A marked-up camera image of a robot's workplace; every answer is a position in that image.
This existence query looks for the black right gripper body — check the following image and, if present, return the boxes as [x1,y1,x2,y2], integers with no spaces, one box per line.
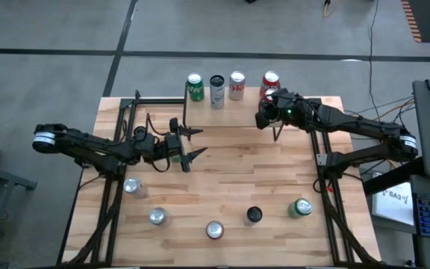
[255,88,313,131]

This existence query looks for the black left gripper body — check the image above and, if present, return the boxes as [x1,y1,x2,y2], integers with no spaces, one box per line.
[162,118,191,173]

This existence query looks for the red Fanta can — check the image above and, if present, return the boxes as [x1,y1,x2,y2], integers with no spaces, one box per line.
[205,220,225,241]
[261,69,281,93]
[260,86,280,104]

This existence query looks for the slim Celsius can black lid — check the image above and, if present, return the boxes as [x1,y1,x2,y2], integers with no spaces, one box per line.
[209,74,226,110]

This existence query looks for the silver Diet Coke can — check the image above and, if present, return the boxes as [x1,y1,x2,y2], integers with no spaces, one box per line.
[228,70,246,101]

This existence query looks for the silver beverage can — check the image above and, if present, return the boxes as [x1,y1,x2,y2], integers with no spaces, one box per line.
[122,177,149,199]
[148,206,171,227]

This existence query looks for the white Celsius Tropical Vibe can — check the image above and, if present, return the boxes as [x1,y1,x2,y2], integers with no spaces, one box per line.
[132,125,149,142]

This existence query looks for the silver Celsius Arctic Vibe can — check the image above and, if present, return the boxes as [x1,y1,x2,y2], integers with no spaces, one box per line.
[243,205,264,227]

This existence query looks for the black desk support beam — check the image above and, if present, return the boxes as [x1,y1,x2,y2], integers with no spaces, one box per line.
[362,155,425,196]

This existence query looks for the white paper sign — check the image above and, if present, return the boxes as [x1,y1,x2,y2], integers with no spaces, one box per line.
[370,181,416,227]

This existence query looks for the grey side table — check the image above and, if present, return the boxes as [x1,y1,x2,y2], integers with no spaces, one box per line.
[0,159,39,269]

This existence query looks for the black aluminium table frame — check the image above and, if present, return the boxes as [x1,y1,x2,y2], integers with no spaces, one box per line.
[56,88,382,269]

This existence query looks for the wooden shelf black metal frame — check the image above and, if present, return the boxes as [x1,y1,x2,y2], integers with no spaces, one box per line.
[182,81,286,142]

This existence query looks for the black floor cable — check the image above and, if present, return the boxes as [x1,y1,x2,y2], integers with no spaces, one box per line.
[366,0,382,109]

